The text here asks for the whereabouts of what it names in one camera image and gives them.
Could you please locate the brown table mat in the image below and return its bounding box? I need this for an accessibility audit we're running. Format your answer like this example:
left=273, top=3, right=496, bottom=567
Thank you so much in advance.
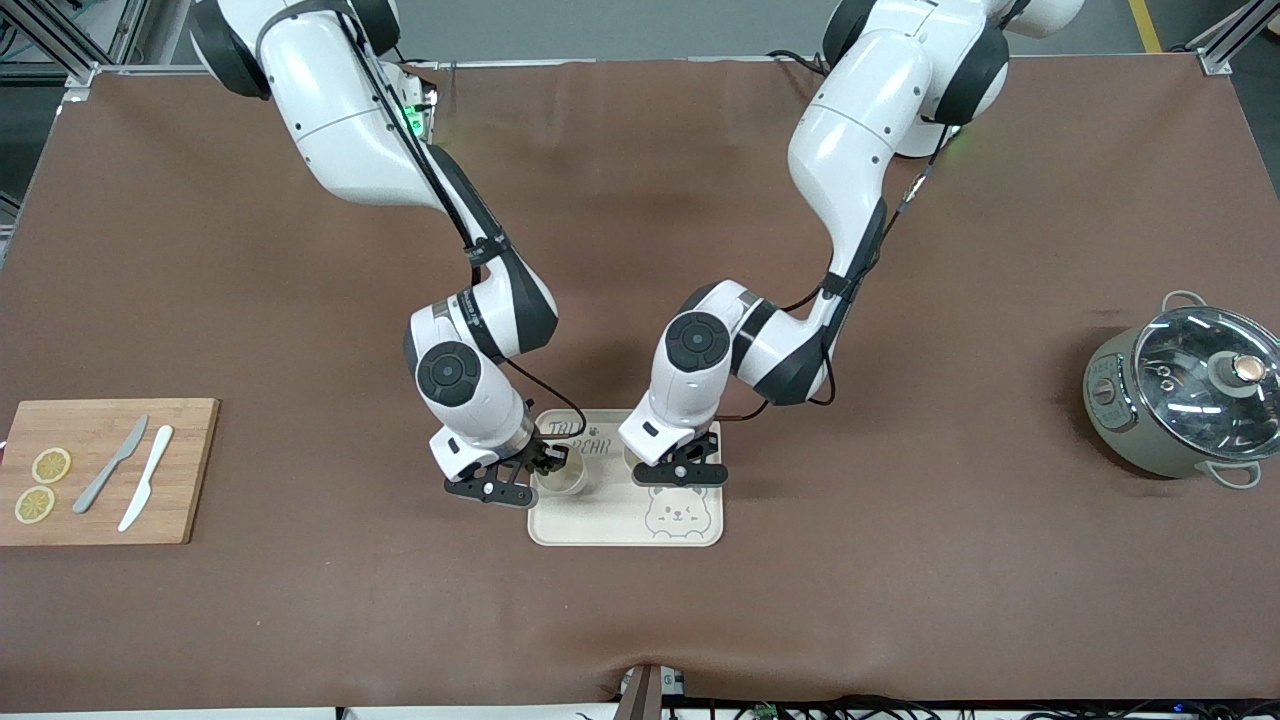
left=0, top=56, right=1280, bottom=714

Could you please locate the bamboo cutting board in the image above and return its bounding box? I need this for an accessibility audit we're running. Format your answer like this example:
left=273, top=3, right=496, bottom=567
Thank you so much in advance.
left=0, top=398, right=221, bottom=547

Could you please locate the black base cable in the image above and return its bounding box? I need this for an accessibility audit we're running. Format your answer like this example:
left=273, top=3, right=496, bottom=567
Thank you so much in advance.
left=766, top=48, right=833, bottom=77

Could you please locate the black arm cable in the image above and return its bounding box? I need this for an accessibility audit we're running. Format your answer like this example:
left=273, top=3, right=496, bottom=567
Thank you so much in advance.
left=255, top=0, right=591, bottom=471
left=715, top=0, right=1031, bottom=423

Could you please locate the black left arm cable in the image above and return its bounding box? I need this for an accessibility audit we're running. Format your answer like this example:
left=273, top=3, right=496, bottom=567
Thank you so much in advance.
left=715, top=0, right=1031, bottom=423

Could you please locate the aluminium frame profile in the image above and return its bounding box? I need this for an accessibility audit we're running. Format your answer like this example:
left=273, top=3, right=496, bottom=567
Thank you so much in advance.
left=0, top=0, right=151, bottom=101
left=1188, top=0, right=1280, bottom=77

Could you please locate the glass pot lid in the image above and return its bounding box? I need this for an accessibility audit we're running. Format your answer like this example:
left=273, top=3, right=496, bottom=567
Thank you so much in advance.
left=1133, top=308, right=1280, bottom=463

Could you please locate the grey electric cooking pot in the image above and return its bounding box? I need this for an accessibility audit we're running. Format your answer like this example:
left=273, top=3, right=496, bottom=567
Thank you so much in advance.
left=1083, top=290, right=1280, bottom=490

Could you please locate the beige bear print tray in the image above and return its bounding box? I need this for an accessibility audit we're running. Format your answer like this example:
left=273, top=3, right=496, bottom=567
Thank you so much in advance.
left=527, top=408, right=724, bottom=548

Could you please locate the grey plastic knife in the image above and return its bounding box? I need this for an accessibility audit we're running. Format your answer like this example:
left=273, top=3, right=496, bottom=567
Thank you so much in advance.
left=72, top=415, right=150, bottom=515

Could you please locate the white plastic knife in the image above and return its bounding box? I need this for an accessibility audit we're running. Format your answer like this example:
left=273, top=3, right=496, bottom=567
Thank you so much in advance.
left=118, top=425, right=175, bottom=533

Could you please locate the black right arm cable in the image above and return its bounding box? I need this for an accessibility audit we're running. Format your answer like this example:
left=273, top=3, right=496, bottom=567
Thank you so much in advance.
left=255, top=0, right=591, bottom=471

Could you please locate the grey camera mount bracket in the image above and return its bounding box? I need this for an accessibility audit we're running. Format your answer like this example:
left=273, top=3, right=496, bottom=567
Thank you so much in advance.
left=615, top=662, right=687, bottom=720

